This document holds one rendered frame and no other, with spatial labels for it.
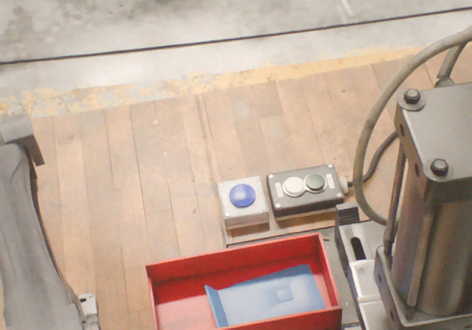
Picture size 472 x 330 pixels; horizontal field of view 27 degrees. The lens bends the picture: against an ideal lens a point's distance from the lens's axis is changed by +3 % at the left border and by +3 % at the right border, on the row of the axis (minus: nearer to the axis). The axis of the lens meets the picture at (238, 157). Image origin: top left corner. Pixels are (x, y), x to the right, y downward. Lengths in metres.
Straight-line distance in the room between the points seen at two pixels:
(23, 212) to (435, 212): 0.42
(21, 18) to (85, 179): 1.60
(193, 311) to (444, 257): 0.58
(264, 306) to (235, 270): 0.07
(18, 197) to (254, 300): 0.46
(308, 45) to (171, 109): 1.35
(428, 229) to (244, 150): 0.74
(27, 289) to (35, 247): 0.04
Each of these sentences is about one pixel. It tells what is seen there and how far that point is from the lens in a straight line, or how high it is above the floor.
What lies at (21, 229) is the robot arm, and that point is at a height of 1.29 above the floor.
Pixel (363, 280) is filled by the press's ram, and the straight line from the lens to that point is 1.11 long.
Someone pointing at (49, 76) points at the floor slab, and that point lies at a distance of 2.88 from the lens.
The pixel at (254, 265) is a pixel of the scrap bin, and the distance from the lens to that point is 1.39.
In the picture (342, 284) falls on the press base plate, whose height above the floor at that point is 0.90.
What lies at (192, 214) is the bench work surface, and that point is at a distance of 1.45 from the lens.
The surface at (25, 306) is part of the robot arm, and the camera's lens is 0.98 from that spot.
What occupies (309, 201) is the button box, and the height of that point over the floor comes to 0.93.
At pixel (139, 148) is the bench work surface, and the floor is 0.90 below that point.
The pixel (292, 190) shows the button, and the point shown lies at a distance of 1.42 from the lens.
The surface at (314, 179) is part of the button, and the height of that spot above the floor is 0.94.
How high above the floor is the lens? 2.11
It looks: 54 degrees down
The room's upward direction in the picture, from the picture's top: 4 degrees counter-clockwise
